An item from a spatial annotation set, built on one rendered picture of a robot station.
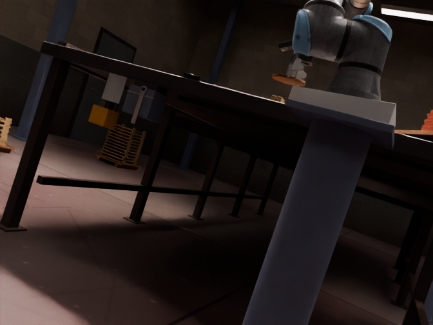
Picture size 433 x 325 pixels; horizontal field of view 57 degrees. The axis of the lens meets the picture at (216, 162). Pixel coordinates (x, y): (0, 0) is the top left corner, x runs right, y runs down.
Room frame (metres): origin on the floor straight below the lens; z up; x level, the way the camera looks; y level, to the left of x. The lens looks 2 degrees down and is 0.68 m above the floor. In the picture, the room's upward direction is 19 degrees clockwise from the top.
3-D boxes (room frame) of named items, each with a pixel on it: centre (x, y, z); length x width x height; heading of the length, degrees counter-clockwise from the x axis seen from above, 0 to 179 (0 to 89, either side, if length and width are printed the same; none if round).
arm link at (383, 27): (1.12, -0.29, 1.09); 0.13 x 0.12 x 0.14; 84
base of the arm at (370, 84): (1.12, -0.30, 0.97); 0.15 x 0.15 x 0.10
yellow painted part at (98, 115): (1.76, 0.53, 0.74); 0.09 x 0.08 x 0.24; 66
